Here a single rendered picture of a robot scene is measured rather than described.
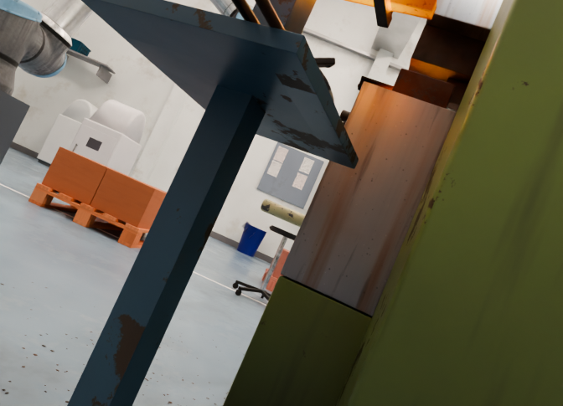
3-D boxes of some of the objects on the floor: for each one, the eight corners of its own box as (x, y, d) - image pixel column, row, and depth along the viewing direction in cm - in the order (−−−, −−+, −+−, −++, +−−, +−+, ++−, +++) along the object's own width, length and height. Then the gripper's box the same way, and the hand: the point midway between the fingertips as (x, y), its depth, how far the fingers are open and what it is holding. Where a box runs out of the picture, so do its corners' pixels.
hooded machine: (84, 181, 889) (116, 116, 902) (69, 176, 828) (102, 107, 841) (52, 166, 894) (84, 102, 907) (34, 161, 833) (69, 92, 846)
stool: (289, 310, 383) (317, 245, 388) (283, 317, 335) (315, 244, 340) (235, 285, 390) (264, 222, 396) (223, 289, 343) (255, 217, 348)
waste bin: (256, 258, 864) (268, 230, 869) (255, 259, 818) (267, 229, 823) (233, 247, 867) (245, 220, 872) (229, 247, 821) (243, 218, 827)
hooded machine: (93, 201, 573) (138, 106, 585) (50, 182, 577) (96, 88, 589) (115, 205, 645) (155, 120, 657) (76, 188, 649) (117, 105, 661)
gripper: (282, 66, 161) (315, 115, 164) (288, 59, 153) (322, 110, 155) (302, 53, 163) (333, 103, 166) (308, 46, 154) (342, 97, 157)
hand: (333, 100), depth 161 cm, fingers closed
